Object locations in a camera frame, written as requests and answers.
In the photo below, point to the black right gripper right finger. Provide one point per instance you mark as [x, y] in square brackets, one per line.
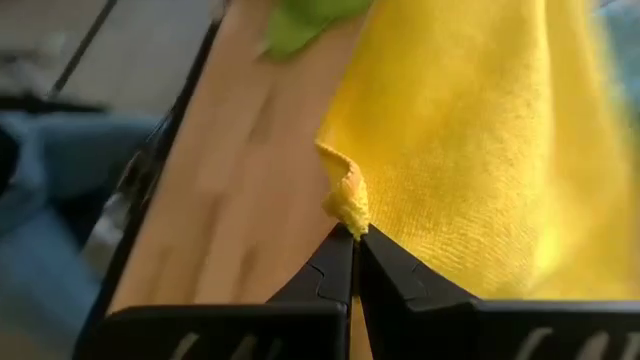
[410, 300]

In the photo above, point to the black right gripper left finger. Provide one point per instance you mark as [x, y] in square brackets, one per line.
[325, 275]

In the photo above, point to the yellow microfiber towel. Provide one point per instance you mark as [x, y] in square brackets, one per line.
[475, 150]

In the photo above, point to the green microfiber towel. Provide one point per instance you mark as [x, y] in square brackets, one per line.
[310, 20]

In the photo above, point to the person's leg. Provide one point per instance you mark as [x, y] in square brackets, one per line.
[60, 160]

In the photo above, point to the black aluminium table frame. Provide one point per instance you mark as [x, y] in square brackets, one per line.
[164, 150]

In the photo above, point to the silver metal bracket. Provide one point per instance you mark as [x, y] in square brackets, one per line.
[107, 230]

